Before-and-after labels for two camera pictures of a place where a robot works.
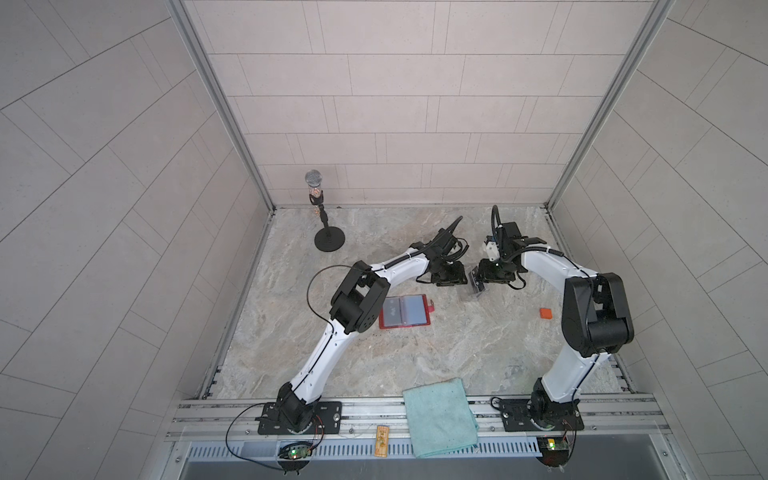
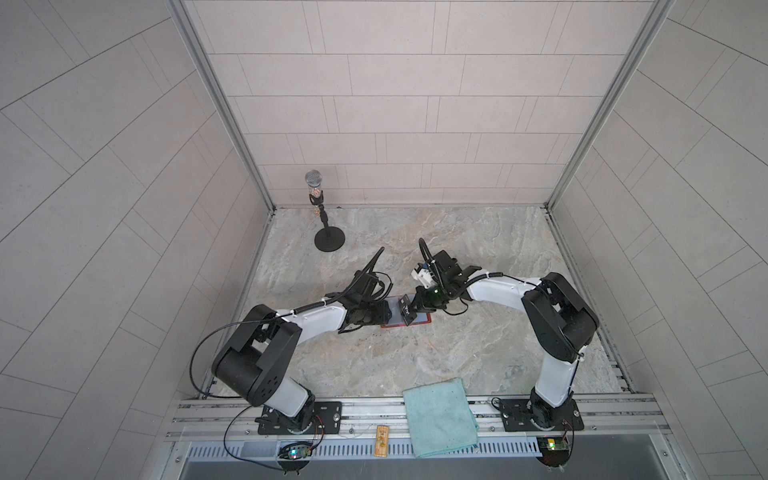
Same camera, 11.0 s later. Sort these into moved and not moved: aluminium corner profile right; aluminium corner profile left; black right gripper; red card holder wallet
Moved: black right gripper
Not moved: aluminium corner profile right; red card holder wallet; aluminium corner profile left
